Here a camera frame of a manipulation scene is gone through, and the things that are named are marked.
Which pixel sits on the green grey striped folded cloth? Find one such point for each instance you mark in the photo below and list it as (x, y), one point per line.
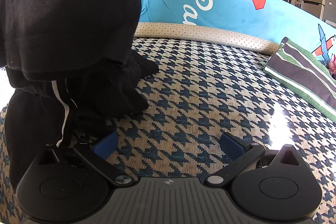
(302, 74)

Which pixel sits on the black garment with white stripes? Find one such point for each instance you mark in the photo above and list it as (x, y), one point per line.
(65, 16)

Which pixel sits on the small pink cloth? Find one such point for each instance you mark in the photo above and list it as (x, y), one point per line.
(332, 65)

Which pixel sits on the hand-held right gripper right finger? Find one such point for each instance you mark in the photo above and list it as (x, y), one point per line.
(231, 145)

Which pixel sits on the houndstooth bed cover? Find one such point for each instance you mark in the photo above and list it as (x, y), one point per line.
(197, 95)

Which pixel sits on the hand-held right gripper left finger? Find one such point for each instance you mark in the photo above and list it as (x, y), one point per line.
(106, 145)

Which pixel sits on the blue printed bedsheet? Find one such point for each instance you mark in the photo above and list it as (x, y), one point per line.
(223, 8)

